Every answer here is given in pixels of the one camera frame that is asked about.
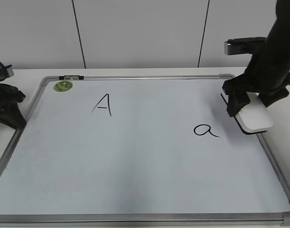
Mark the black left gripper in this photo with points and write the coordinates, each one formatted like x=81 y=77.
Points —
x=10 y=114

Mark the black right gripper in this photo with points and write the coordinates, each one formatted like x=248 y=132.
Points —
x=265 y=74

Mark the white whiteboard eraser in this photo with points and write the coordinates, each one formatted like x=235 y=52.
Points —
x=254 y=117

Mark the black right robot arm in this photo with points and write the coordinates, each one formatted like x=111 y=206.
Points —
x=278 y=39

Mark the round green sticker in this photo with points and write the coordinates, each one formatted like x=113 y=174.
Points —
x=63 y=86

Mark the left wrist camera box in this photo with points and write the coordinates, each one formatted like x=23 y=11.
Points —
x=5 y=73

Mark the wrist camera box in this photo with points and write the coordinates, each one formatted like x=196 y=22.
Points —
x=238 y=46
x=5 y=73

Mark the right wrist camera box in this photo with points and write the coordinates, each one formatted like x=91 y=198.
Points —
x=238 y=46

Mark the black and silver frame clip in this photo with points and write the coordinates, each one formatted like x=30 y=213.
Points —
x=71 y=77

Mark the white whiteboard with grey frame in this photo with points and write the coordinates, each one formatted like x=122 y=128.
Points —
x=138 y=150

